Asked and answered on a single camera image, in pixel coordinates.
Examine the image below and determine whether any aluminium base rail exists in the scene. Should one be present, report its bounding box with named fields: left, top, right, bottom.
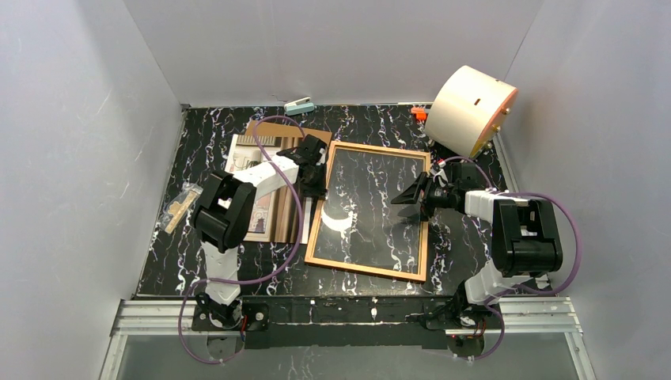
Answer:
left=100, top=296, right=595, bottom=379

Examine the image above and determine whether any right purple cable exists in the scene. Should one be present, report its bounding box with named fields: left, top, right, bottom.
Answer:
left=438, top=156, right=584, bottom=363

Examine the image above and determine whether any white orange cylinder box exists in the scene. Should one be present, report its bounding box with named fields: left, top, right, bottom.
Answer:
left=424, top=65, right=518, bottom=158

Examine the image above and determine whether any orange clip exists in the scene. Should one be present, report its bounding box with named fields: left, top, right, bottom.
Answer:
left=411, top=107, right=429, bottom=121

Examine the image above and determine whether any small plastic bag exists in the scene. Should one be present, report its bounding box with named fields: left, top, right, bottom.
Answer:
left=158, top=183, right=203, bottom=234

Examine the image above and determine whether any brown backing board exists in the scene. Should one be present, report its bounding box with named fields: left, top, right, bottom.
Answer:
left=236, top=121, right=332, bottom=161

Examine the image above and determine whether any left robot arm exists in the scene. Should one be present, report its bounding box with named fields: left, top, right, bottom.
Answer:
left=191, top=135, right=328, bottom=330

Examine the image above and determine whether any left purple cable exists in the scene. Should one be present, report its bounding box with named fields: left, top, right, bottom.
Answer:
left=176, top=115, right=306, bottom=367

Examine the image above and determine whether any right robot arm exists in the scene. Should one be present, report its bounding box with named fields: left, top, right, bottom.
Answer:
left=391, top=160, right=563, bottom=335

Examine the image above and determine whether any teal white small device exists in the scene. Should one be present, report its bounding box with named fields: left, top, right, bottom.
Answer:
left=283, top=97, right=316, bottom=116

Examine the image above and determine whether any printed photo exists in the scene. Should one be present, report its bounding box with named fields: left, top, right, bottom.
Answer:
left=225, top=135, right=313, bottom=244

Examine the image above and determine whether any purple cable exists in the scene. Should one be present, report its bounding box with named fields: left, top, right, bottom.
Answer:
left=176, top=115, right=306, bottom=367
left=438, top=156, right=584, bottom=363

